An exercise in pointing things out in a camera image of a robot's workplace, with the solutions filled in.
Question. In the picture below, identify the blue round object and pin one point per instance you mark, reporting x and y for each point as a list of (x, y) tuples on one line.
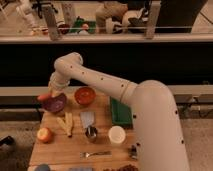
[(42, 167)]

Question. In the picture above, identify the peeled banana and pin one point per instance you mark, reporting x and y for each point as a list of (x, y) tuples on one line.
[(66, 123)]

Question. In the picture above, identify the green plastic tray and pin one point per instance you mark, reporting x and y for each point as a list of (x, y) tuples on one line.
[(120, 113)]

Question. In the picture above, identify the wooden cutting board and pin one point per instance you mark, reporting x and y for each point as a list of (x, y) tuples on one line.
[(63, 153)]

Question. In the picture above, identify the blue flat object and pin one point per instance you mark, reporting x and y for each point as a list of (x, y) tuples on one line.
[(80, 169)]

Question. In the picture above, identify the person in background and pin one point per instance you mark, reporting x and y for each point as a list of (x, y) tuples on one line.
[(119, 10)]

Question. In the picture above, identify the left metal post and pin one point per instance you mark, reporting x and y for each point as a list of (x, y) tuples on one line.
[(51, 23)]

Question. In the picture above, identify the silver fork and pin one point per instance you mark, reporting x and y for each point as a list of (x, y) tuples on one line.
[(89, 154)]

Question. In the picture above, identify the purple bowl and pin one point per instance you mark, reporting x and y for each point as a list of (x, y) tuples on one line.
[(55, 104)]

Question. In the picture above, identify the white plastic cup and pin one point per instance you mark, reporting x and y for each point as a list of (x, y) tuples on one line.
[(116, 135)]

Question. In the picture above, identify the red yellow apple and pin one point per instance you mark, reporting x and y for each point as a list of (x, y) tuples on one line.
[(44, 135)]

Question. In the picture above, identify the orange bowl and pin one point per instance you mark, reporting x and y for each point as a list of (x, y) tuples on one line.
[(84, 96)]

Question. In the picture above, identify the long red pepper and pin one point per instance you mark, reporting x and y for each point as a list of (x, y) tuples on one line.
[(44, 97)]

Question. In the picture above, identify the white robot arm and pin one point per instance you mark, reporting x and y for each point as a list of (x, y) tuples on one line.
[(157, 129)]

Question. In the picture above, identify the brown grape bunch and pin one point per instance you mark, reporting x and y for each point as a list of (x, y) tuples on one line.
[(123, 168)]

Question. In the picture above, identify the right metal post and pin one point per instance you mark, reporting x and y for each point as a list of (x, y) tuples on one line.
[(152, 19)]

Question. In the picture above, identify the metal post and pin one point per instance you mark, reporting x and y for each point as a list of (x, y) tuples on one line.
[(51, 23), (152, 19)]

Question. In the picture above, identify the black object on floor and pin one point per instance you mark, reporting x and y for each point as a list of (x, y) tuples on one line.
[(8, 140)]

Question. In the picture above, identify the small metal cup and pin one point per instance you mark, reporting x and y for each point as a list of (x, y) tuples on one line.
[(91, 133)]

